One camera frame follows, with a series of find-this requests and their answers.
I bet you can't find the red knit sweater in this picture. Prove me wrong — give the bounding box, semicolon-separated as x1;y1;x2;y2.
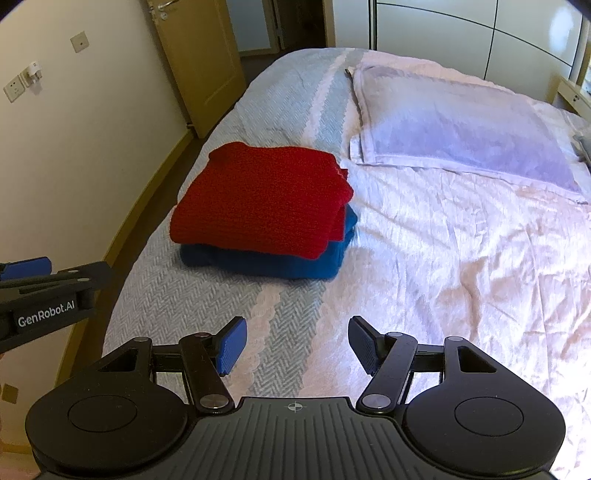
169;142;353;260

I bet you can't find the folded blue garment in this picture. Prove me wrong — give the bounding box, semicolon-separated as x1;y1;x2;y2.
179;206;358;280

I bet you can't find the white bed duvet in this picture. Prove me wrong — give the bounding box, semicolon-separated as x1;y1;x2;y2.
104;48;590;479

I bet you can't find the lilac blanket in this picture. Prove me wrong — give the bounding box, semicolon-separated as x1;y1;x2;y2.
352;63;590;202

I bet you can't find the wooden door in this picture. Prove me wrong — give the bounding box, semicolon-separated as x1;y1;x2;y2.
147;0;246;138

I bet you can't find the light blue cushion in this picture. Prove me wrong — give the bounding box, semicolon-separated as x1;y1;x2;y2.
571;133;591;165

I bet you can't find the wall outlet with plug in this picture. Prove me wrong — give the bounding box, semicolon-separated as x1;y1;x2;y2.
3;61;43;103

